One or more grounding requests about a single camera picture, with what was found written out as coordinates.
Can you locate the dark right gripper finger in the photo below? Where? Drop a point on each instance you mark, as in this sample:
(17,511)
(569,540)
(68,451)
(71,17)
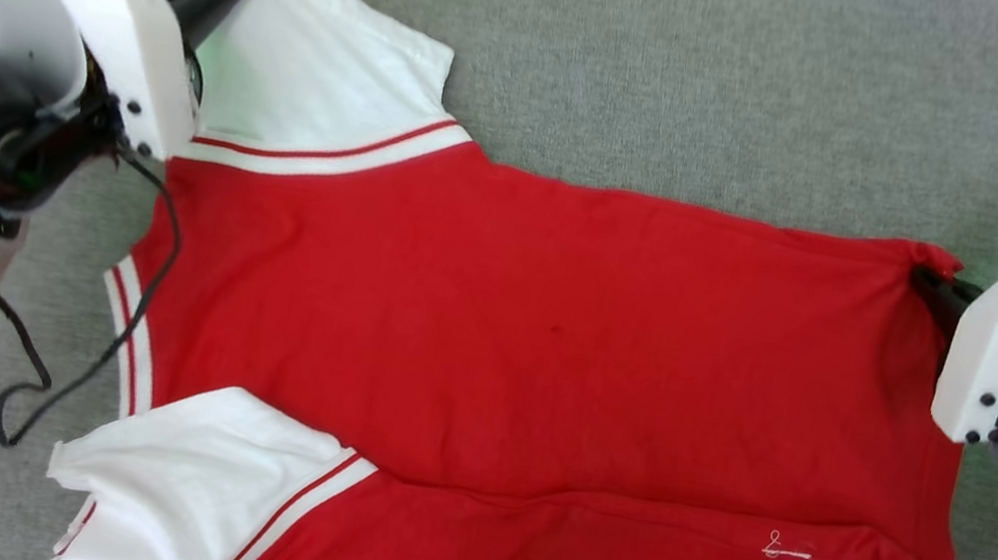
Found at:
(947,299)

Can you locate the red and white jersey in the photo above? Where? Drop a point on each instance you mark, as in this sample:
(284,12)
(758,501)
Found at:
(551,329)

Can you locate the grey fabric sofa cushion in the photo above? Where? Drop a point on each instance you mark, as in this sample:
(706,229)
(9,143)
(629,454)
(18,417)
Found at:
(696,70)

